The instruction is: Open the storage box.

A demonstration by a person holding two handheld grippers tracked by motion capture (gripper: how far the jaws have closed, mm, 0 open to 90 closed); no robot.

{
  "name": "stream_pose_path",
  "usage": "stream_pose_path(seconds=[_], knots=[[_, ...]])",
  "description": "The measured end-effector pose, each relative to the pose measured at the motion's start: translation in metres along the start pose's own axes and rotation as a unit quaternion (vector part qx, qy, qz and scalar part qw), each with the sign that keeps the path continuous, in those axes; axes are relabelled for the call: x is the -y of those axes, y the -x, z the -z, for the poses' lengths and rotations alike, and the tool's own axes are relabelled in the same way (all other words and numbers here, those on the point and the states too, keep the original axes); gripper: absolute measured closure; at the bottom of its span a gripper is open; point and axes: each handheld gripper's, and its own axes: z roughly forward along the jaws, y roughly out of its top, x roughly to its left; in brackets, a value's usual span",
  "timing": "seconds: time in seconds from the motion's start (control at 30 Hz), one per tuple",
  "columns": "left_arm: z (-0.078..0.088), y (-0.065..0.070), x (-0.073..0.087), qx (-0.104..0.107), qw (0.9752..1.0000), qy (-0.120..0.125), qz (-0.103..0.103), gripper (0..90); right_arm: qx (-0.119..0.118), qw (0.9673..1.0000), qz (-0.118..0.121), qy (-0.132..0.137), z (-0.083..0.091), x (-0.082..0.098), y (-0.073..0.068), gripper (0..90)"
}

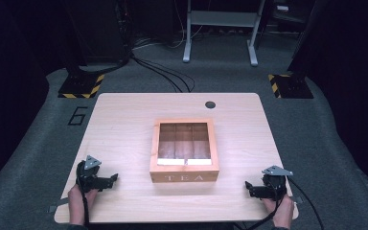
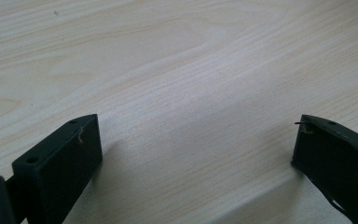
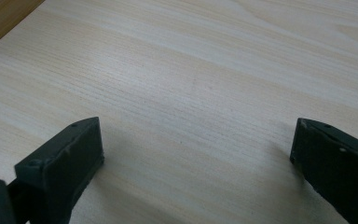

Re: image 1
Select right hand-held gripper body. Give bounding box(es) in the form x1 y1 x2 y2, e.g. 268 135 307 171
254 165 294 202

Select black floor cables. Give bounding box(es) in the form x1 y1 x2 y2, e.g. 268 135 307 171
129 37 196 94

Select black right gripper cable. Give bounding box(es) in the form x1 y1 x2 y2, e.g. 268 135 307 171
234 175 326 230

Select black stand base hazard stripes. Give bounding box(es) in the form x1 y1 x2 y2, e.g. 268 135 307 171
57 73 105 100
266 73 314 100

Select person's right hand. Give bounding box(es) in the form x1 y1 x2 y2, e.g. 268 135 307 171
262 193 295 229

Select person's left hand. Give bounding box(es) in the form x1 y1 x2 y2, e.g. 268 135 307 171
67 183 99 226

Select wooden tea box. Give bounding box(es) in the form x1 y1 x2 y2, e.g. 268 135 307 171
149 118 220 184

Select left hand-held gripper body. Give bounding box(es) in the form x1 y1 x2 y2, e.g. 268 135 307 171
76 154 113 194

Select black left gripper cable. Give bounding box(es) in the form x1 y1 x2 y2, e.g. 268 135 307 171
76 161 91 227

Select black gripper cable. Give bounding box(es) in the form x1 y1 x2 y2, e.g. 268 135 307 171
234 175 326 230
76 161 91 227

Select white tea bag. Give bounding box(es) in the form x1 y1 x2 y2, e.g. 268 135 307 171
156 158 186 167
187 158 213 167

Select white metal desk frame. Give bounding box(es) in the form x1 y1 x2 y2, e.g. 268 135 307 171
182 0 266 67

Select black equipment cabinet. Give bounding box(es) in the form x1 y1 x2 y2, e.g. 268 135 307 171
64 0 132 66

